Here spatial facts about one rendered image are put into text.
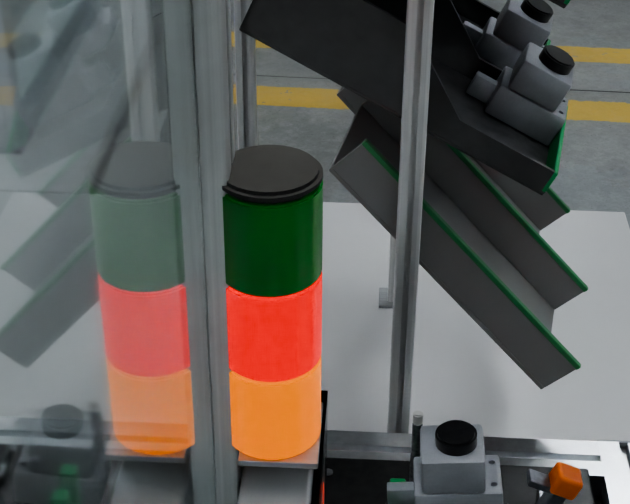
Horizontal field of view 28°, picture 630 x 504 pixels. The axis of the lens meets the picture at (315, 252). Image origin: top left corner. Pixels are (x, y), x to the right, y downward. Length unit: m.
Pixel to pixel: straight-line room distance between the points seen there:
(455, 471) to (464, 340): 0.52
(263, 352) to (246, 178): 0.09
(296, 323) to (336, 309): 0.86
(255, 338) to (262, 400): 0.04
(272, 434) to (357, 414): 0.67
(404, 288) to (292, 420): 0.45
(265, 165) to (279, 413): 0.13
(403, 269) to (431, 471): 0.22
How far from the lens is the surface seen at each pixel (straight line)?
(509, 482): 1.08
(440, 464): 0.90
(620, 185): 3.59
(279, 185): 0.56
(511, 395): 1.35
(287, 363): 0.61
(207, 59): 0.54
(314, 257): 0.59
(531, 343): 1.12
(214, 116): 0.55
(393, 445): 1.12
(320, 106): 3.92
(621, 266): 1.58
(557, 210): 1.36
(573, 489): 0.94
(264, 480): 0.67
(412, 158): 1.01
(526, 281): 1.23
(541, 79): 1.08
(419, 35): 0.96
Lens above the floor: 1.69
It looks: 32 degrees down
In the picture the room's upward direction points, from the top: straight up
